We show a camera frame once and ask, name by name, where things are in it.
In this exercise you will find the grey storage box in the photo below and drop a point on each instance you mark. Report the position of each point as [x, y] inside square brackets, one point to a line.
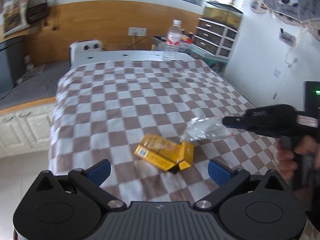
[7, 65]

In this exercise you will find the grey counter mat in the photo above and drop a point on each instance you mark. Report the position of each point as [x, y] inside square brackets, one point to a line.
[32, 87]

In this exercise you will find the white drawer unit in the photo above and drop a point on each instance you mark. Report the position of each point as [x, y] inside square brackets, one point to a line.
[212, 35]

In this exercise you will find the white wall outlet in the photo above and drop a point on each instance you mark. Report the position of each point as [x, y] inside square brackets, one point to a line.
[137, 31]

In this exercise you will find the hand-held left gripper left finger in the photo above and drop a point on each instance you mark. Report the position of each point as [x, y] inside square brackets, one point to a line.
[100, 172]

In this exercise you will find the glass fish tank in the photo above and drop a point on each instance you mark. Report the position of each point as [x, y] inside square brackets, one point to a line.
[222, 13]

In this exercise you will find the brown shoulder bag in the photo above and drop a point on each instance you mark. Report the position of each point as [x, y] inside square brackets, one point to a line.
[37, 12]

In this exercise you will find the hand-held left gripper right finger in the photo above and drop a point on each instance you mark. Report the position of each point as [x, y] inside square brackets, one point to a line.
[218, 172]

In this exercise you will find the clear plastic storage box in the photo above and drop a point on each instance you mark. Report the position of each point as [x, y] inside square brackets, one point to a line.
[157, 43]

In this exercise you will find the printed canvas tote bag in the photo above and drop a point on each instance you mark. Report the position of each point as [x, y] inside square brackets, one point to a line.
[15, 15]

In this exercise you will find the cream cabinet with wooden edge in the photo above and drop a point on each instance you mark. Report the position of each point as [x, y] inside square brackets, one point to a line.
[25, 130]

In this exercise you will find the white space heater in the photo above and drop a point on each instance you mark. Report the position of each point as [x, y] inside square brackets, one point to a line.
[85, 50]

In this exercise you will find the clear plastic wrapper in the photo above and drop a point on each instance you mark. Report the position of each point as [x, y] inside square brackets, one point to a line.
[202, 130]

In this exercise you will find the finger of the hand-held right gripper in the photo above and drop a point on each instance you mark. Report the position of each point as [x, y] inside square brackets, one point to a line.
[235, 123]

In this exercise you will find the clear water bottle red label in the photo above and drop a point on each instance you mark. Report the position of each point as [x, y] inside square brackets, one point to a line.
[172, 45]

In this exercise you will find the person's right hand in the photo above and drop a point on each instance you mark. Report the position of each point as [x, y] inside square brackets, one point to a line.
[285, 161]

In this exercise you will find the brown white checkered blanket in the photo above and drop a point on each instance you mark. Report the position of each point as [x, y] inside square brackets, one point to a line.
[150, 100]

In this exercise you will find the yellow carton box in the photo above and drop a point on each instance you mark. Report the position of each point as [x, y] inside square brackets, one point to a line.
[155, 152]

